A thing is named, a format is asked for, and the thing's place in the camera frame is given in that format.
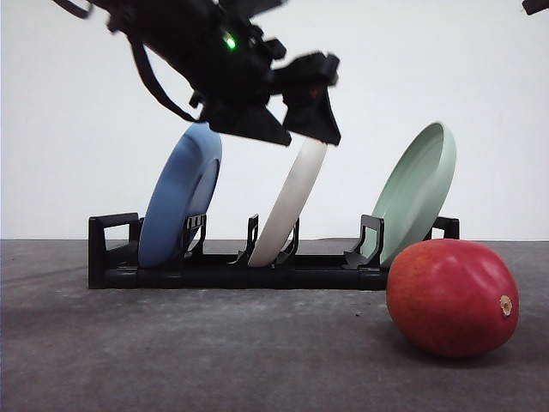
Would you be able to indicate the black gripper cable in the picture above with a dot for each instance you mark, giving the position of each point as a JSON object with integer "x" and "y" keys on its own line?
{"x": 142, "y": 59}

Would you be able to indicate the white plate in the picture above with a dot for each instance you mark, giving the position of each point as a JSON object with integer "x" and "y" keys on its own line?
{"x": 306, "y": 155}

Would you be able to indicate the light green plate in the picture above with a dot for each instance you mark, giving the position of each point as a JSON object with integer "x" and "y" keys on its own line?
{"x": 418, "y": 192}

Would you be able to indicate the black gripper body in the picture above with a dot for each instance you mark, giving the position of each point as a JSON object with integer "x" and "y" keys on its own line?
{"x": 227, "y": 62}

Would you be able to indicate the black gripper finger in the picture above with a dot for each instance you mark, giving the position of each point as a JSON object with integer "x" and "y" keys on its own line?
{"x": 251, "y": 120}
{"x": 309, "y": 113}

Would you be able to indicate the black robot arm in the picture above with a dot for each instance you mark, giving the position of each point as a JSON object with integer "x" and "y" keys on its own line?
{"x": 532, "y": 6}

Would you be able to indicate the black plastic dish rack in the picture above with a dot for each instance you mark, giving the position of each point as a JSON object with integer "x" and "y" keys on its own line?
{"x": 114, "y": 263}

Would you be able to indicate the blue plate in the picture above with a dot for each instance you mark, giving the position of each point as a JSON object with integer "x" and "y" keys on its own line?
{"x": 183, "y": 187}

